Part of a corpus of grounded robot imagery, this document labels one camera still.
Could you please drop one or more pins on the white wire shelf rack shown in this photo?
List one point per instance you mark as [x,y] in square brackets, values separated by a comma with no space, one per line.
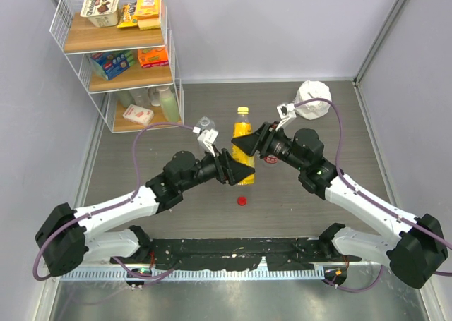
[78,38]

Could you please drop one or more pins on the clear bottle red label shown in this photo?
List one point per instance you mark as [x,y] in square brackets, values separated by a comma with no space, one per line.
[270,160]

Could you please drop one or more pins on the white slotted cable duct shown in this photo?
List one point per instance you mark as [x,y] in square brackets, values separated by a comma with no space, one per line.
[114,273]

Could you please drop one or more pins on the clear bottles on bottom shelf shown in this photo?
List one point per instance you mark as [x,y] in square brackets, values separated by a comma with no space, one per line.
[142,97]

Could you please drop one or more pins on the yellow orange cracker box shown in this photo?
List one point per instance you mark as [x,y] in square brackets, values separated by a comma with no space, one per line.
[148,14]

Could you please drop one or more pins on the white yogurt tub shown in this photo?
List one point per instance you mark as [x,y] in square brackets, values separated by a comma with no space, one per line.
[101,13]

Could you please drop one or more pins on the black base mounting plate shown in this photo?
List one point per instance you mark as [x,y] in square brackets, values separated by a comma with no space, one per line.
[238,254]

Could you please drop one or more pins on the clear bottle blue white label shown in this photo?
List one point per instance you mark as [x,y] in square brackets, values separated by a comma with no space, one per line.
[205,124]

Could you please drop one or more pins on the blue green box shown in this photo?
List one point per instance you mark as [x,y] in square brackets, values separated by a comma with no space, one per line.
[109,65]

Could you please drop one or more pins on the yellow juice bottle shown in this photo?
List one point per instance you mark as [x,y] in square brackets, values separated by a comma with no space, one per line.
[242,126]

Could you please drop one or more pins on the green drink bottle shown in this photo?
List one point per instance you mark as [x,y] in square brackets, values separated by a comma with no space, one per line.
[168,103]

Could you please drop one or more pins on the yellow snack bag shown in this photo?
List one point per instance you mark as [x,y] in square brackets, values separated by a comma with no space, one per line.
[128,18]

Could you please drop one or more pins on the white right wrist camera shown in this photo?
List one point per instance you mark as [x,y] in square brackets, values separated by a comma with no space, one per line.
[287,114]

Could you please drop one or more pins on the red bottle cap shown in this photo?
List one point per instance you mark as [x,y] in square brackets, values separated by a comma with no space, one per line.
[241,201]

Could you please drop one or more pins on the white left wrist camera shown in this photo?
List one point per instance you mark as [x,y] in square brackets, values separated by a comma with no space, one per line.
[206,139]

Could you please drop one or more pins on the orange snack box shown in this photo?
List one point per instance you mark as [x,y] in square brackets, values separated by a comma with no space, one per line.
[153,57]

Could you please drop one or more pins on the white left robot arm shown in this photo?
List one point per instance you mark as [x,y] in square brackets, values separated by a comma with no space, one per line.
[63,237]

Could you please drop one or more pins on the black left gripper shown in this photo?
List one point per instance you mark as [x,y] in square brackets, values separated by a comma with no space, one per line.
[227,170]

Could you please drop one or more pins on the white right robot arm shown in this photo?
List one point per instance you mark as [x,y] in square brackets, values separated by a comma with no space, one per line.
[412,247]

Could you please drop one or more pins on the white pink tissue pack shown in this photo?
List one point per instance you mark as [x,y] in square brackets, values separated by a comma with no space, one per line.
[138,115]

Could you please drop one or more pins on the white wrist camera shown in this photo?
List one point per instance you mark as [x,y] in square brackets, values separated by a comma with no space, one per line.
[287,114]
[206,139]

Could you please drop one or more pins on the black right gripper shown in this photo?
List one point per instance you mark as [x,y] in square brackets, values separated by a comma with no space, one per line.
[261,139]

